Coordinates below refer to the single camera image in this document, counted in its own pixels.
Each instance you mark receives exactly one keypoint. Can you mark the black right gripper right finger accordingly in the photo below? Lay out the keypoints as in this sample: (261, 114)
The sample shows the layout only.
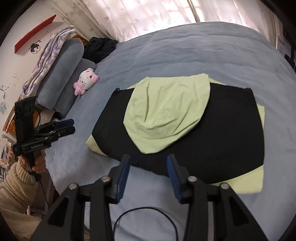
(179, 180)

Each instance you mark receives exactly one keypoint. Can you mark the person's left hand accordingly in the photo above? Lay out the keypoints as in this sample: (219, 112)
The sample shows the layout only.
(40, 162)

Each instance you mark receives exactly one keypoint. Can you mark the cream sweater forearm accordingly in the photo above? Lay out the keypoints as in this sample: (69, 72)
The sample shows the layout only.
(17, 193)

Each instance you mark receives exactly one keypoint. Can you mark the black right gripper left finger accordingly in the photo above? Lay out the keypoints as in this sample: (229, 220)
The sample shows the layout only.
(119, 176)

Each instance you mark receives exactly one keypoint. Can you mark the black clothes pile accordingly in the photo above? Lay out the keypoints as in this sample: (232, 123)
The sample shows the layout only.
(98, 48)

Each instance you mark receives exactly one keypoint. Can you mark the white floral curtain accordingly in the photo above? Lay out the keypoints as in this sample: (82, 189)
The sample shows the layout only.
(125, 20)

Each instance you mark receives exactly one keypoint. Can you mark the blue-grey bed blanket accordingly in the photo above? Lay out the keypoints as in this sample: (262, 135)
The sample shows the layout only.
(228, 53)

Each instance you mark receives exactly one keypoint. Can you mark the grey pillow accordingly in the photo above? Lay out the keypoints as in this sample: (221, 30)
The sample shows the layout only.
(56, 90)

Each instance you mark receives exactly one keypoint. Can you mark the floral folded quilt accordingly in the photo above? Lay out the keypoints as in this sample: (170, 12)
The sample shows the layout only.
(46, 59)

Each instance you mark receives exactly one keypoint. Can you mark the pink white cat plush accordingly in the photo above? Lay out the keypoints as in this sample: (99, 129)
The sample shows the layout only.
(85, 81)

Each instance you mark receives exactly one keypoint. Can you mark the green and black jacket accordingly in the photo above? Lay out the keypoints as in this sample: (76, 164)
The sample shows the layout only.
(214, 130)

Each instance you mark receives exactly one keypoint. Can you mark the red wall shelf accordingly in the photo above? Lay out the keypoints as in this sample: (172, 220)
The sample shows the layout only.
(33, 32)

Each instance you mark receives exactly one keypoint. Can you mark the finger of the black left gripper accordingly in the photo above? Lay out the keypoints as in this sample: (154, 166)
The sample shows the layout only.
(53, 126)
(54, 135)

